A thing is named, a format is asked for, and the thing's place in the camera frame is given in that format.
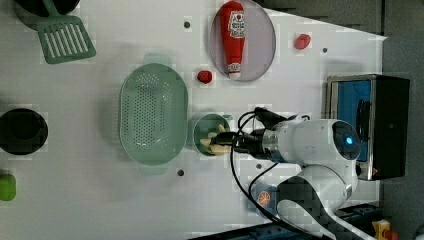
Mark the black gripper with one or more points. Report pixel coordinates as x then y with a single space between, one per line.
248 143

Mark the peeled yellow toy banana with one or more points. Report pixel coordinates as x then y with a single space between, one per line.
214 148

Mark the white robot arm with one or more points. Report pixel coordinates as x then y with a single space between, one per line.
327 151

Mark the green mug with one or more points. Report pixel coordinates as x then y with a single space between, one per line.
206 127

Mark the small red toy fruit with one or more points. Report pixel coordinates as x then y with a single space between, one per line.
205 76

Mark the blue bowl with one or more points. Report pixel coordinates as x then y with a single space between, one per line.
257 189

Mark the orange slice toy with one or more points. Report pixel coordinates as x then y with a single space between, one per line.
264 198

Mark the green oval colander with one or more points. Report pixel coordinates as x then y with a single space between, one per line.
153 114

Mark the grey round plate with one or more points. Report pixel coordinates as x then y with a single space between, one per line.
260 42

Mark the red ketchup bottle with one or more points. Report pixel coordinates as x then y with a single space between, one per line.
233 26

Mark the red toy strawberry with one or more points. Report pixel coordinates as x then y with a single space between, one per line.
302 41

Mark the black toaster oven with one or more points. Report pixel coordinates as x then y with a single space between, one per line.
377 107

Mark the green slotted spatula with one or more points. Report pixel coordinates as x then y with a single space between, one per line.
63 38

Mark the black round container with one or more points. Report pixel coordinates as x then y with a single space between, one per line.
22 131

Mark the blue metal frame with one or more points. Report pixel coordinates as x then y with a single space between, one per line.
360 216

